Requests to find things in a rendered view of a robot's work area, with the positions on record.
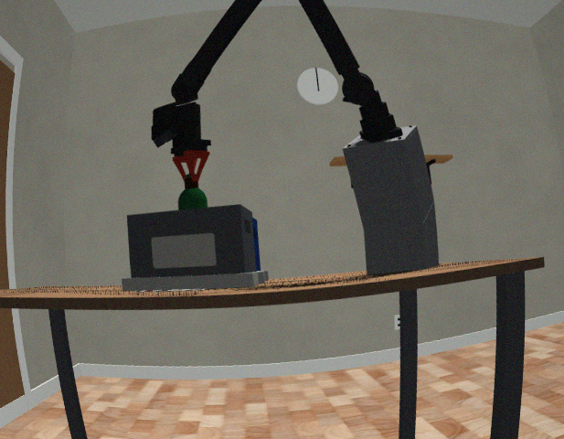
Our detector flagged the blue crate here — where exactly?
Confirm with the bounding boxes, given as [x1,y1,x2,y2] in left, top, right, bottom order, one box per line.
[252,218,261,271]

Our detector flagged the dark grey crate with dividers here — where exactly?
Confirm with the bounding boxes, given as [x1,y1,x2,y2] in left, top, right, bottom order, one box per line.
[127,204,256,278]

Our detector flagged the green bottle with pale green label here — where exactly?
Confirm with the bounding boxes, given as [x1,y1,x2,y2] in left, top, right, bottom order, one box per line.
[178,174,208,209]

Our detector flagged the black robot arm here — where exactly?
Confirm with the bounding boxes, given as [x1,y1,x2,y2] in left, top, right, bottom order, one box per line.
[152,0,403,148]

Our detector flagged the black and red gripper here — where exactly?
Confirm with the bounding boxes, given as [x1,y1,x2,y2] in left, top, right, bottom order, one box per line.
[171,122,211,182]

